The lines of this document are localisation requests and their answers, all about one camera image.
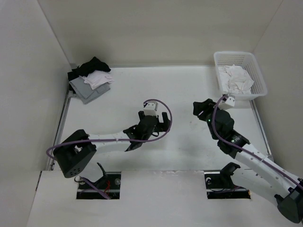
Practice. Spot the black folded tank top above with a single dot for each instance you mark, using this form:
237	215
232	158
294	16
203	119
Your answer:
87	68

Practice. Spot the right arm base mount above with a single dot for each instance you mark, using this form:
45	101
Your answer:
219	184

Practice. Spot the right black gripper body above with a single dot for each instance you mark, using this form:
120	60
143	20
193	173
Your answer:
207	115

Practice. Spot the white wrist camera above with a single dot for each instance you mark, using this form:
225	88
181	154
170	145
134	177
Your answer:
227	102
150	108

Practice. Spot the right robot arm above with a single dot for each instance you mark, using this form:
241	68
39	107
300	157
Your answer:
264	177

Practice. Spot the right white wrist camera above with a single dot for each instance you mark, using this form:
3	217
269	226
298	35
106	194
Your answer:
227	102

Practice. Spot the white plastic basket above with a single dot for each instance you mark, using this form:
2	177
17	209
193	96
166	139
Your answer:
249	63

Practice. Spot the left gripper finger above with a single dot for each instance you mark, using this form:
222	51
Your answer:
165	124
141	115

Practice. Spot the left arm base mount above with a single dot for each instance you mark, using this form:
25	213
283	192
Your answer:
109	183

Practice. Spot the white tank tops in basket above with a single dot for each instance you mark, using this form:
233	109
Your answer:
235	80

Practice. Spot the grey folded tank top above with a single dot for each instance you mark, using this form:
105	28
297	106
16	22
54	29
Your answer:
84	91

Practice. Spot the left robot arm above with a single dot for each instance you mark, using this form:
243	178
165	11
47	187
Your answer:
78	154

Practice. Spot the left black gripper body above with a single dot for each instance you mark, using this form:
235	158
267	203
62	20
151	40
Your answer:
158	127

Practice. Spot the metal table frame rail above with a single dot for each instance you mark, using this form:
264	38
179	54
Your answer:
51	162

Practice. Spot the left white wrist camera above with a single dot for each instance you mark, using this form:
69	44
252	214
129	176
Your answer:
150	108

